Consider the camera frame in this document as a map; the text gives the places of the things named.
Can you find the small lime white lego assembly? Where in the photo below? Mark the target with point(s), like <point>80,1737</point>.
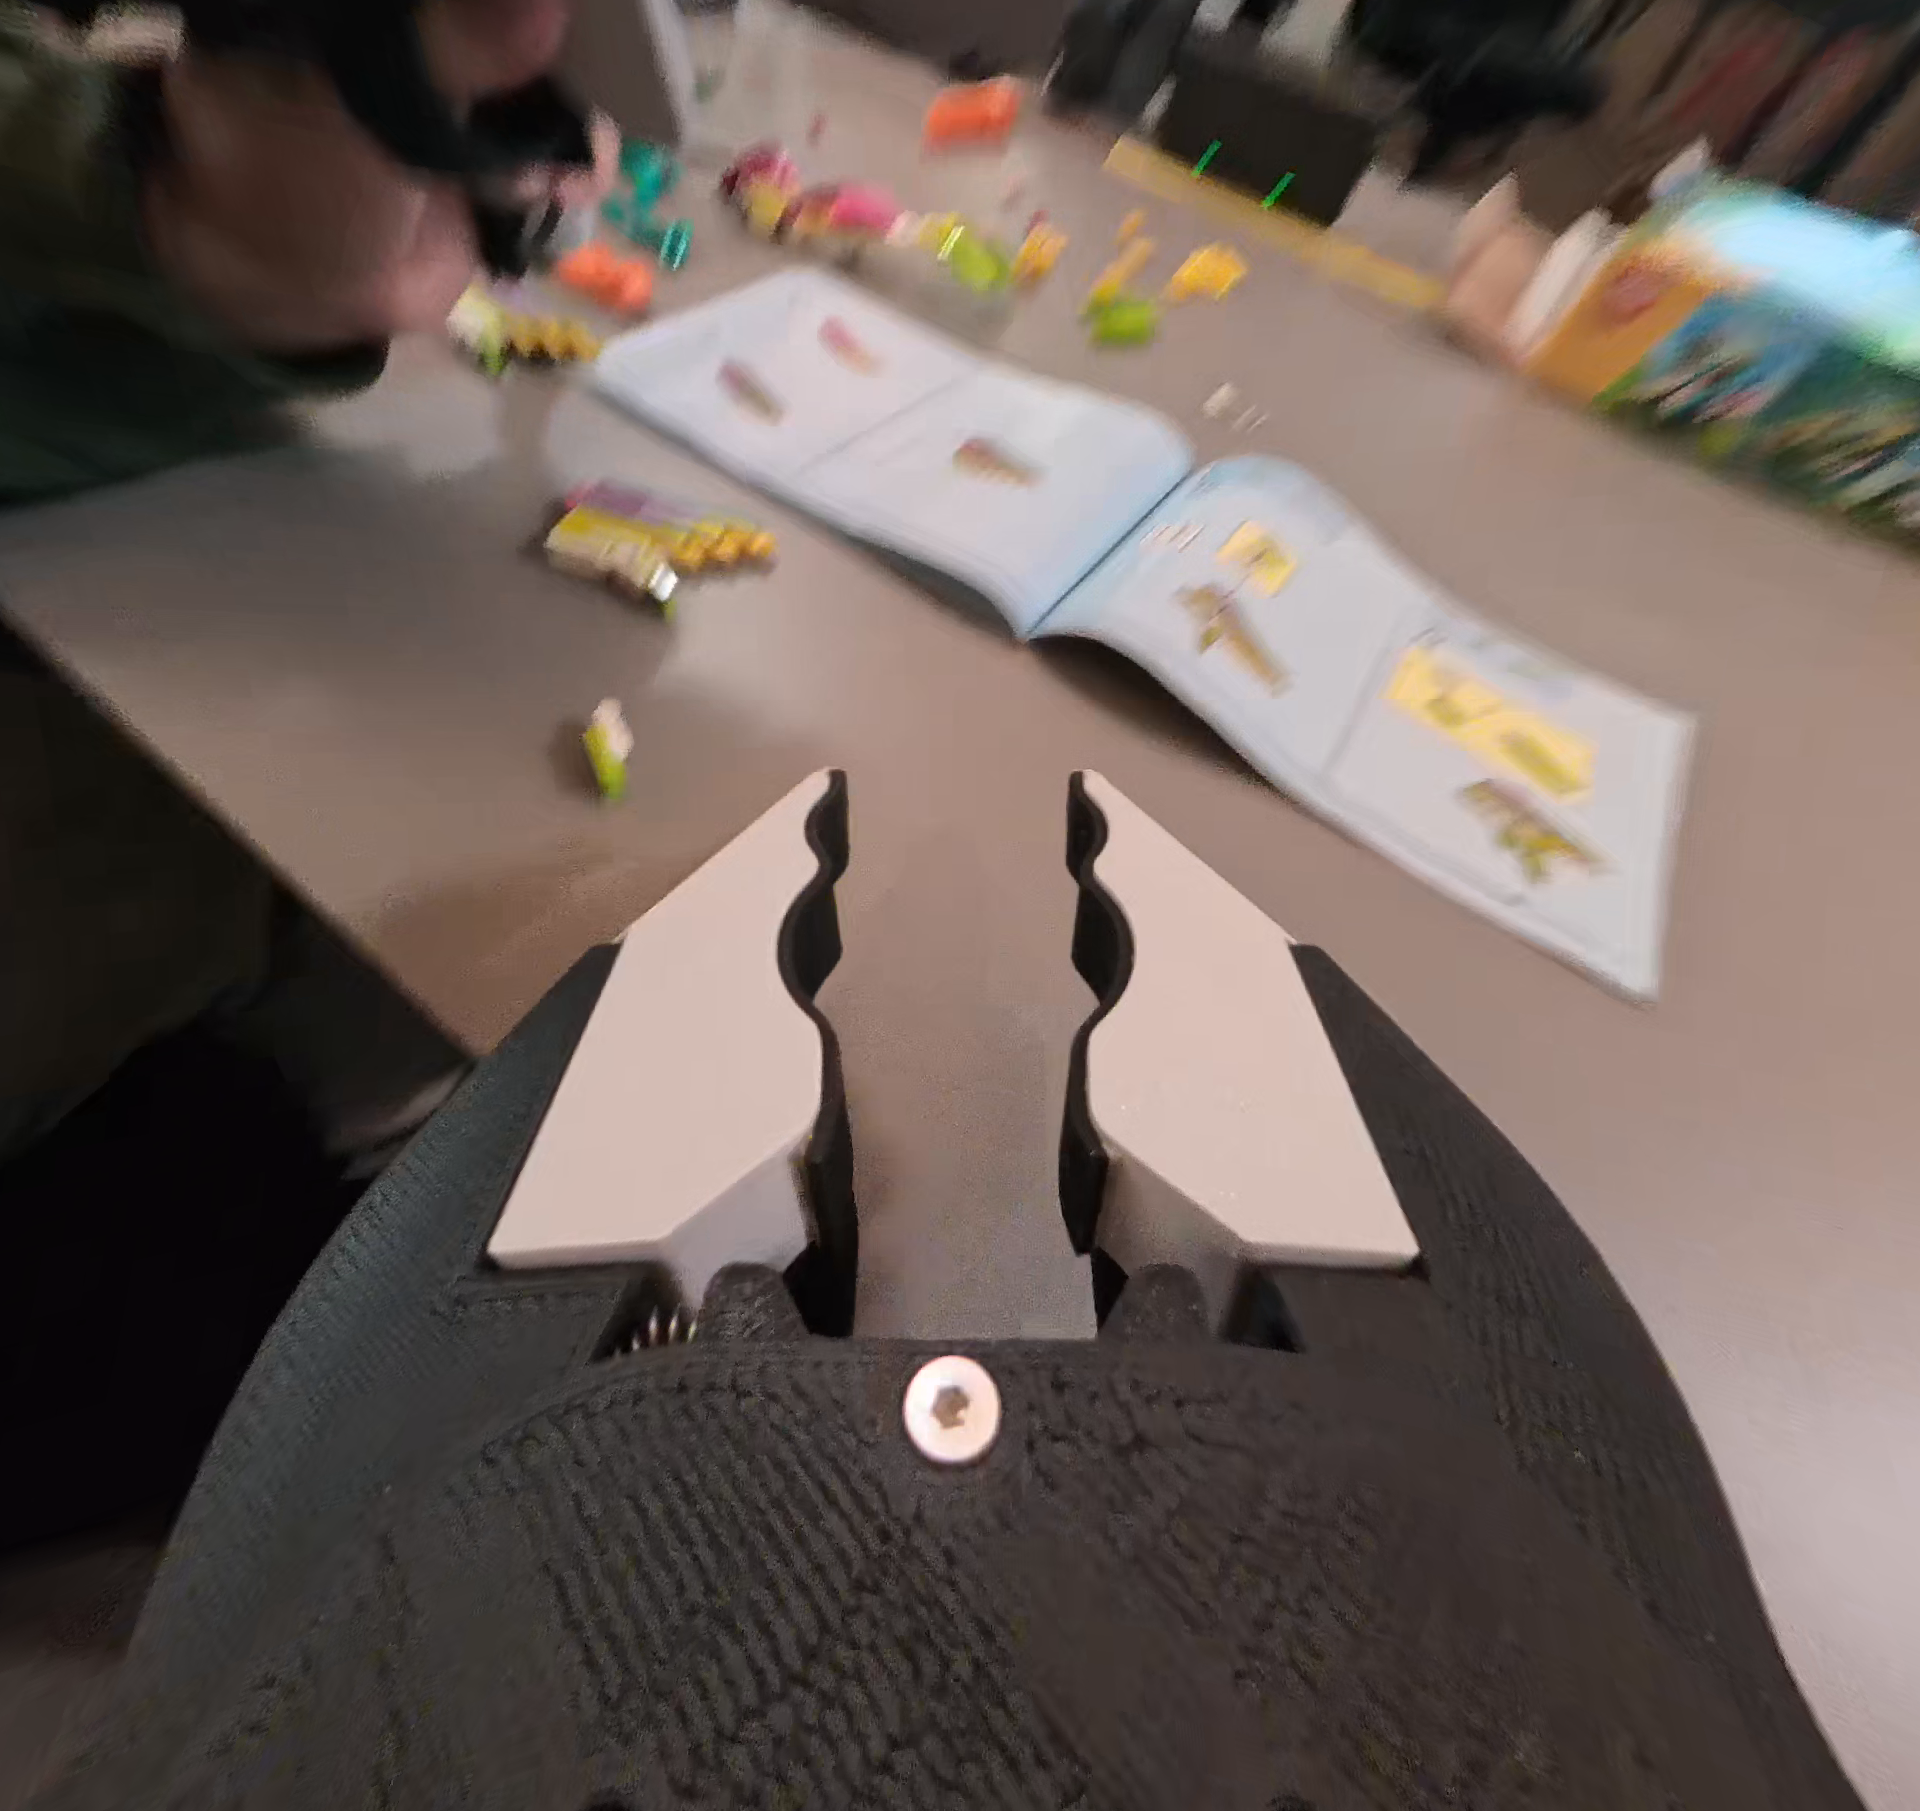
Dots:
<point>607,752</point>

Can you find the light blue instruction booklet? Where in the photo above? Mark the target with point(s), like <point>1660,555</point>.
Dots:
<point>927,413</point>

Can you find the person's left forearm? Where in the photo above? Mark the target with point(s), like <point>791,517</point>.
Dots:
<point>93,340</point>

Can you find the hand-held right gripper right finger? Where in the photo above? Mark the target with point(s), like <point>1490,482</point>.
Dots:
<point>1227,1090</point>

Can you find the yellow lego brick cluster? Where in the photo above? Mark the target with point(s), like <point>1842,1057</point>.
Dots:
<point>1180,271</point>

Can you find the orange lego piece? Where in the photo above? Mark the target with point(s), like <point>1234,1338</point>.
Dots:
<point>607,277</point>
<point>972,110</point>

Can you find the striped lego wing white bricks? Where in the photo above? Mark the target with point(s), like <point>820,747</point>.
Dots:
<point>646,548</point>

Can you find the pale cardboard box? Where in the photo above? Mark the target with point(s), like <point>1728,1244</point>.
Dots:
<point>1501,267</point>

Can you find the yellow strip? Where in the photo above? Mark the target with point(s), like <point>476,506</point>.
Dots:
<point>1275,229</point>

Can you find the pink lego bird body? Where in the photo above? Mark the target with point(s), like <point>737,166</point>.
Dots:
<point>809,197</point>

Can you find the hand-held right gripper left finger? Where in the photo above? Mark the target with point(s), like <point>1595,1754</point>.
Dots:
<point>674,1074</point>

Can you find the lime lego brick cluster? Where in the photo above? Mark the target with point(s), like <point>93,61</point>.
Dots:
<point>983,255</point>

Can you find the colourful lego box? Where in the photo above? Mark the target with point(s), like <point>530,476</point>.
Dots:
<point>1771,340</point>

